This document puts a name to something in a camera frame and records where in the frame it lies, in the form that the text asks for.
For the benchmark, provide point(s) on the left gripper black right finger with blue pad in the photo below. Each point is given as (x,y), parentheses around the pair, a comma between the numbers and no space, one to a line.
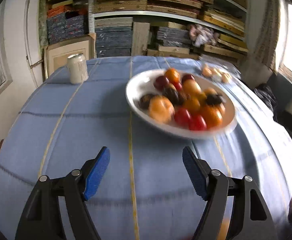
(250,218)

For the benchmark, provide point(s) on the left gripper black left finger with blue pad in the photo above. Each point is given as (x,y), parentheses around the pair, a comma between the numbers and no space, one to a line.
(41,217)

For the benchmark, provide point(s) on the yellow orange fruit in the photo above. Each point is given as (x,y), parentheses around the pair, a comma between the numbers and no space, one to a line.
(223,229)

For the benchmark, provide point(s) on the blue checked tablecloth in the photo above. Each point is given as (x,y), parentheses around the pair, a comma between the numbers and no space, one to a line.
(146,190)

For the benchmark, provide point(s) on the red tomato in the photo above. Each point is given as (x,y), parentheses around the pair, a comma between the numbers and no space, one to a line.
(182,117)
(197,123)

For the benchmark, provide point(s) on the mandarin at plate front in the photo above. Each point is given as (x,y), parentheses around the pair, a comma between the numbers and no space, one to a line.
(211,115)

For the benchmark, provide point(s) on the mandarin at plate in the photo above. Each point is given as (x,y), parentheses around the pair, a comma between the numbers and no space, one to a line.
(211,115)
(172,75)

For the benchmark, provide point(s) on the dark chair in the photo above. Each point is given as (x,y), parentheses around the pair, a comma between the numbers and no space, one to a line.
(276,93)

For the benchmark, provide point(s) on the pale orange persimmon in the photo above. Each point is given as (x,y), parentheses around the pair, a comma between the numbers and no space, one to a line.
(161,109)

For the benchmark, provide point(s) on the clear plastic fruit package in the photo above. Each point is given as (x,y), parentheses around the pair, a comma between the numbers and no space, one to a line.
(218,70)

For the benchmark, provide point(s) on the large dark water chestnut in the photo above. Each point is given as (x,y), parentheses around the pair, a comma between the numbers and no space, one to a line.
(144,101)

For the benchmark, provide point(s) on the white beverage can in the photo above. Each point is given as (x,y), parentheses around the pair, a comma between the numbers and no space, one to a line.
(77,66)

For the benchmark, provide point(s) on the dark red plum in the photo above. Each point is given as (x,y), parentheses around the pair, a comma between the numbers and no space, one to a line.
(161,82)

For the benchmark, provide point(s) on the framed picture leaning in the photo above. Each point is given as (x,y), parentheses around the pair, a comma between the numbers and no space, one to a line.
(55,55)

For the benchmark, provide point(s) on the mandarin at plate back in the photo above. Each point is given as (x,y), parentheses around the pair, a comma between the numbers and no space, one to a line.
(172,75)

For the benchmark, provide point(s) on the white oval plate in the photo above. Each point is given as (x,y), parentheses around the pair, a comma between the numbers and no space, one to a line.
(142,84)

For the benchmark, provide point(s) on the pink plastic bag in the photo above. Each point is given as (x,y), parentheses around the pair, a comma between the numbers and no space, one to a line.
(200,35)

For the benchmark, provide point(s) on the metal shelf with boxes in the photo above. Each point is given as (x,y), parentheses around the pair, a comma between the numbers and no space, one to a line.
(149,27)

